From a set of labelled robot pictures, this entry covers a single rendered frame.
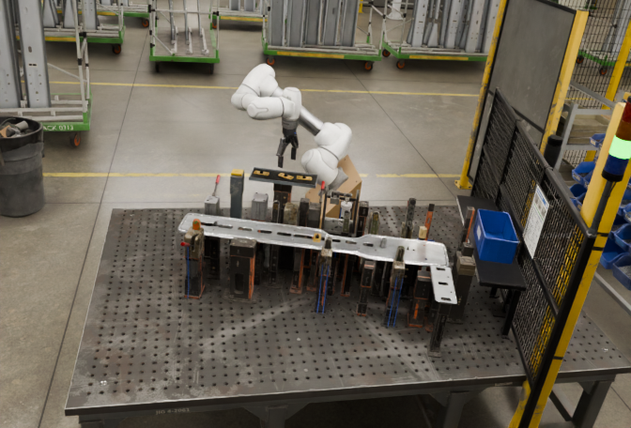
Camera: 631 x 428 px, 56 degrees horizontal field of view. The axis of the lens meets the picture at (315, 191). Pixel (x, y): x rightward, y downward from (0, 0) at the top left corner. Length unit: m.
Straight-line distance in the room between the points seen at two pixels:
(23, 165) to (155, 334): 2.61
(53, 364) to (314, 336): 1.67
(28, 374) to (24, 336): 0.34
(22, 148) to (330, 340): 3.09
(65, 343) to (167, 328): 1.20
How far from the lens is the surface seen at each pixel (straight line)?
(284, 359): 2.77
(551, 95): 4.98
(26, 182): 5.25
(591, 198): 2.51
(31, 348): 4.03
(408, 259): 2.99
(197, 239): 2.89
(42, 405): 3.68
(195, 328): 2.92
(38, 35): 6.66
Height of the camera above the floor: 2.59
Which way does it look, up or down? 27 degrees down
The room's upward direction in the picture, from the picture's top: 6 degrees clockwise
